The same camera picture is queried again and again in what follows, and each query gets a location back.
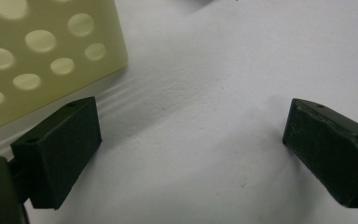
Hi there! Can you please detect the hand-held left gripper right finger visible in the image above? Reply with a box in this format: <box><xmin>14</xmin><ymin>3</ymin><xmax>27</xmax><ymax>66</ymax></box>
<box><xmin>282</xmin><ymin>98</ymin><xmax>358</xmax><ymax>209</ymax></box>

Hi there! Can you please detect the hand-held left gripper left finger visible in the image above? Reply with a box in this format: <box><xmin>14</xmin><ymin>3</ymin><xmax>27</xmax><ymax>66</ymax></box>
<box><xmin>10</xmin><ymin>96</ymin><xmax>103</xmax><ymax>210</ymax></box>

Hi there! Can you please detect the pale yellow perforated plastic basket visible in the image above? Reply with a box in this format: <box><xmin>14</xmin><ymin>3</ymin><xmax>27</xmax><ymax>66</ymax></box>
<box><xmin>0</xmin><ymin>0</ymin><xmax>129</xmax><ymax>136</ymax></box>

